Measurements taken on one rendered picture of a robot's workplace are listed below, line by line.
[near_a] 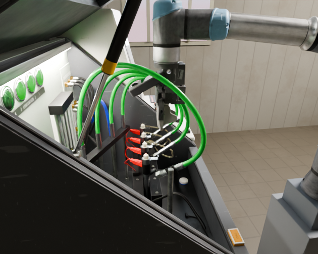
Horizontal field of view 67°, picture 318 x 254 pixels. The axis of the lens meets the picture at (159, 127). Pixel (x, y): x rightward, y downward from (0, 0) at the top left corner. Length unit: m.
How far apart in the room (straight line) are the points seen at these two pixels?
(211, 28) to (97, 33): 0.53
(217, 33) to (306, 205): 0.74
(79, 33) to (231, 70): 2.50
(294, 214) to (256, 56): 2.52
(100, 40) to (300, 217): 1.06
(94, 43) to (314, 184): 1.00
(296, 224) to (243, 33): 0.75
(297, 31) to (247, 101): 2.75
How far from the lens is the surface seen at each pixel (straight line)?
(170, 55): 0.66
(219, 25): 0.65
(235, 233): 0.78
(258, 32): 0.80
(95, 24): 1.04
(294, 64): 3.74
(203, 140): 0.62
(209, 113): 3.37
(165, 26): 0.65
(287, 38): 0.83
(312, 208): 1.09
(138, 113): 1.07
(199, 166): 1.04
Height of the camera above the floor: 1.53
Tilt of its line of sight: 25 degrees down
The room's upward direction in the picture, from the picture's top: straight up
